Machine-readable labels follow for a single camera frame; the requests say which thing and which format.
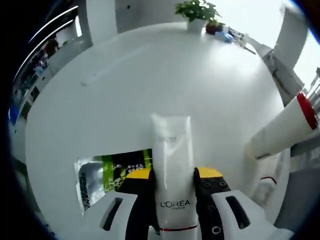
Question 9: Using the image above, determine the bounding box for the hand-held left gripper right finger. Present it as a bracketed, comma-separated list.
[194, 166, 283, 240]

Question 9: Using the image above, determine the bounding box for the large white skincare tube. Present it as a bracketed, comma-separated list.
[150, 113, 199, 240]

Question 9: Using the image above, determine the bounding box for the green black skincare sachet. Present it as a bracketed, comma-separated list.
[74, 148, 154, 214]

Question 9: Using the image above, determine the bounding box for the white skincare bottle red ring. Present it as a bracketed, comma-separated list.
[246, 91, 319, 160]

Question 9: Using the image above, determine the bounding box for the green plant white pot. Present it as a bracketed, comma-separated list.
[174, 0, 223, 32]

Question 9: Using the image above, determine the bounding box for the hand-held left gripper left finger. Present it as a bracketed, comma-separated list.
[82, 169, 161, 240]

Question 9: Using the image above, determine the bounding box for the blue tissue pack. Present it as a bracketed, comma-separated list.
[219, 30, 234, 44]

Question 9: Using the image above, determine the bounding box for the small plant red pot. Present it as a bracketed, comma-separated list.
[205, 19, 225, 35]

